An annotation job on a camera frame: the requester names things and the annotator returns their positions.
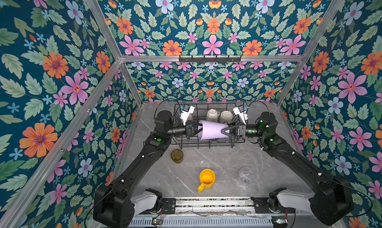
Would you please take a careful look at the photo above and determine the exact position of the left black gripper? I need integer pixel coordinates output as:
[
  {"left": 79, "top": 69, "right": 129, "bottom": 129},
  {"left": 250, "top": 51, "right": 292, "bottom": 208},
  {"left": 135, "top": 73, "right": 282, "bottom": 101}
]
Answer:
[{"left": 163, "top": 120, "right": 204, "bottom": 141}]

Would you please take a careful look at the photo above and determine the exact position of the lilac plastic cup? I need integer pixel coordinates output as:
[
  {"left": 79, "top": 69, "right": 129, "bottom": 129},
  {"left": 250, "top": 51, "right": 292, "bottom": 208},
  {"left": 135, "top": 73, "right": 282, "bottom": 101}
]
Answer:
[{"left": 198, "top": 120, "right": 229, "bottom": 140}]

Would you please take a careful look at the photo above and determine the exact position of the white mug red interior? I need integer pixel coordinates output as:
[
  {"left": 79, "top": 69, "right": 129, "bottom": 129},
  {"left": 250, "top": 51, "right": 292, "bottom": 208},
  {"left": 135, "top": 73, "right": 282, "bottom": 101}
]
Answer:
[{"left": 219, "top": 110, "right": 233, "bottom": 124}]

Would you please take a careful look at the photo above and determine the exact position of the white ceramic mug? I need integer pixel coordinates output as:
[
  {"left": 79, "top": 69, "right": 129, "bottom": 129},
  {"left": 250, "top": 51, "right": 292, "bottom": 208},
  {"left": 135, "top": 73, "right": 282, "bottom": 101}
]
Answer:
[{"left": 206, "top": 109, "right": 220, "bottom": 123}]

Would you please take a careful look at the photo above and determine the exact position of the clear glass cup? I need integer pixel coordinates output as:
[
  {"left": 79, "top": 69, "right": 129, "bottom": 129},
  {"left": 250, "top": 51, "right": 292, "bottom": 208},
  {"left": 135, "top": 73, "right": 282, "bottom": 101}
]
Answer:
[{"left": 239, "top": 167, "right": 254, "bottom": 184}]

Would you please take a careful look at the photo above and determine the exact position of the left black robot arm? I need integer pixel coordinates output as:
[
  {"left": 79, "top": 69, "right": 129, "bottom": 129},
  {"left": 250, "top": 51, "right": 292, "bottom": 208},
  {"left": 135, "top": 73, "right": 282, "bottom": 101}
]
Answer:
[{"left": 93, "top": 110, "right": 201, "bottom": 228}]

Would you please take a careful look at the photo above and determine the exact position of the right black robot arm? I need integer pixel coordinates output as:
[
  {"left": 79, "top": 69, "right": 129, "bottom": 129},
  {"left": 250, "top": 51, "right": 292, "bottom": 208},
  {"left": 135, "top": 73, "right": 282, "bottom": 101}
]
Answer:
[{"left": 221, "top": 112, "right": 354, "bottom": 226}]

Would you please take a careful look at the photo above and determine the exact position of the olive green glass cup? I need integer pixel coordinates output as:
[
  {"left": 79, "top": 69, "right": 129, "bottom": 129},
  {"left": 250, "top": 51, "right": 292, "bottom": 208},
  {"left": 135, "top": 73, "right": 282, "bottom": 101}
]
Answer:
[{"left": 171, "top": 149, "right": 184, "bottom": 164}]

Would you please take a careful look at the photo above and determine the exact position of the yellow mug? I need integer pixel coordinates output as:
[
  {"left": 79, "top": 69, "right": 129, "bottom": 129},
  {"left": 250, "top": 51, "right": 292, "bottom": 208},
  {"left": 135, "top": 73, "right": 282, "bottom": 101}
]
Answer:
[{"left": 198, "top": 169, "right": 216, "bottom": 193}]

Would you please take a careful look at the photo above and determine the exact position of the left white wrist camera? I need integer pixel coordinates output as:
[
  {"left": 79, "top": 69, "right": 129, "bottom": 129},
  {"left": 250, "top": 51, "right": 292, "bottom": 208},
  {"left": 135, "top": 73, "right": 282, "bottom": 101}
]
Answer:
[{"left": 180, "top": 105, "right": 195, "bottom": 126}]

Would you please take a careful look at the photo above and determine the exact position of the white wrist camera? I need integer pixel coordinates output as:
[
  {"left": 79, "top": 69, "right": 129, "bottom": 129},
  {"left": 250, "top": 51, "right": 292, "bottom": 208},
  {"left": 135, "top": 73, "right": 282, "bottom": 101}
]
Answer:
[
  {"left": 180, "top": 105, "right": 195, "bottom": 126},
  {"left": 233, "top": 107, "right": 248, "bottom": 125}
]

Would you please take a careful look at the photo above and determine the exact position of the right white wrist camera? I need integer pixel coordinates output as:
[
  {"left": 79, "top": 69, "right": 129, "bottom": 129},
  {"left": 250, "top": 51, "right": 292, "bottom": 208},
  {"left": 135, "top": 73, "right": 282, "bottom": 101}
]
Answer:
[{"left": 233, "top": 107, "right": 248, "bottom": 125}]

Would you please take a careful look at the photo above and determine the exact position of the black wire dish rack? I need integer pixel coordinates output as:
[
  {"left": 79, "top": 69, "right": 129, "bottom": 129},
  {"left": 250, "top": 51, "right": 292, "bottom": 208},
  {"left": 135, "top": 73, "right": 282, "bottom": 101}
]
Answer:
[{"left": 171, "top": 102, "right": 245, "bottom": 149}]

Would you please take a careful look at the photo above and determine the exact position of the black wall hook rail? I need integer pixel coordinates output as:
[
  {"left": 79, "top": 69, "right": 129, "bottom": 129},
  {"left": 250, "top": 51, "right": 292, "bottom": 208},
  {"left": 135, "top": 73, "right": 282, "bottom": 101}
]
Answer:
[{"left": 178, "top": 55, "right": 242, "bottom": 64}]

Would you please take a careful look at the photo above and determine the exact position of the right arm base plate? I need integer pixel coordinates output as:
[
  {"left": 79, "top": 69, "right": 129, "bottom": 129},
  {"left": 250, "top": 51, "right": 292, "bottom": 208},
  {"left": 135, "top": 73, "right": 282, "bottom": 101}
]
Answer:
[{"left": 250, "top": 197, "right": 295, "bottom": 214}]

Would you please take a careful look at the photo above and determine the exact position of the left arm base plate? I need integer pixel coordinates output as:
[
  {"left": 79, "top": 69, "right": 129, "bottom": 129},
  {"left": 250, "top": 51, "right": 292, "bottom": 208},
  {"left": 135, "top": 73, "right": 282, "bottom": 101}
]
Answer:
[{"left": 155, "top": 198, "right": 177, "bottom": 215}]

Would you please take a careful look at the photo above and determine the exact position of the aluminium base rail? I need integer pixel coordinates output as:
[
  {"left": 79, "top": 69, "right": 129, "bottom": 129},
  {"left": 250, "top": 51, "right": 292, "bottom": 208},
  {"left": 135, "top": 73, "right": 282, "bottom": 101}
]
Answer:
[{"left": 89, "top": 196, "right": 338, "bottom": 217}]

